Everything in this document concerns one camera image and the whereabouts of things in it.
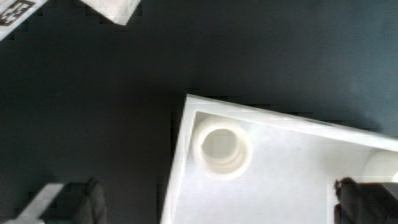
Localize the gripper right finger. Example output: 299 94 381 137
335 177 398 224

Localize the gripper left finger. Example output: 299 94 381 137
8 178 109 224

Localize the white square tabletop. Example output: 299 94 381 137
161 95 398 224

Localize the white table leg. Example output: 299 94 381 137
0 0 49 41
81 0 143 26

